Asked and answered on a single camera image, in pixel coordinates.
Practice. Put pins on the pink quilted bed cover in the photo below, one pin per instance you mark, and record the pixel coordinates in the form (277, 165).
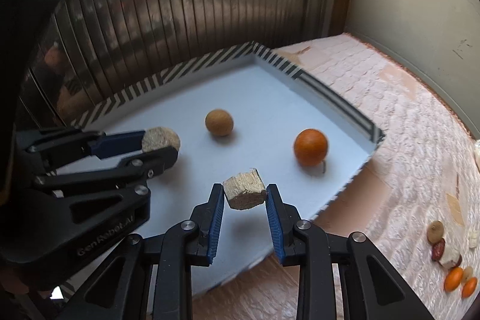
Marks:
(424, 171)

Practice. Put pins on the white striped cardboard tray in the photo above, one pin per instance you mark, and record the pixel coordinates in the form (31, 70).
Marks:
(271, 100)

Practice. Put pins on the round tan brown fruit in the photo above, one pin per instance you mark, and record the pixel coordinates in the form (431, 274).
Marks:
(219, 122)

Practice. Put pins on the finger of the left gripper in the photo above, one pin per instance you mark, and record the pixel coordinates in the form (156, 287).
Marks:
(68, 145)
(129, 171)

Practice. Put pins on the small tan fruit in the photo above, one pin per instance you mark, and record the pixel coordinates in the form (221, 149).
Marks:
(467, 274)

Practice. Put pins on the large orange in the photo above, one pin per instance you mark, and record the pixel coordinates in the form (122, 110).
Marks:
(310, 147)

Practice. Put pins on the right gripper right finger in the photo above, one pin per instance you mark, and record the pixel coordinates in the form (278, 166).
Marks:
(371, 287)

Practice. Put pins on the small orange tangerine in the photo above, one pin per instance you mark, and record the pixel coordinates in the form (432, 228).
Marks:
(469, 287)

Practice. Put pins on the medium orange tangerine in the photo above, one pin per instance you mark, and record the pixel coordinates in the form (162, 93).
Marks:
(453, 279)

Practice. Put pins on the dark red jujube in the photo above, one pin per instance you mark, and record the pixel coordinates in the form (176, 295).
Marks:
(459, 261)

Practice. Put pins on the brown kiwi fruit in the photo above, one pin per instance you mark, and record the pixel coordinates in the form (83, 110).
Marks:
(435, 232)

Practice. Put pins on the white fuzzy fruit chunk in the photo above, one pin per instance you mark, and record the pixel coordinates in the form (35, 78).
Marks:
(449, 257)

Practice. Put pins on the red jujube date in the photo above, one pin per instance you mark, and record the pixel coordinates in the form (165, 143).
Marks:
(438, 250)

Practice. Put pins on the dark wooden slatted headboard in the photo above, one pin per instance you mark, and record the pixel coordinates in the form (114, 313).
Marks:
(92, 49)

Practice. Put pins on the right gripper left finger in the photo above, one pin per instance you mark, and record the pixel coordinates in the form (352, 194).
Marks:
(152, 276)

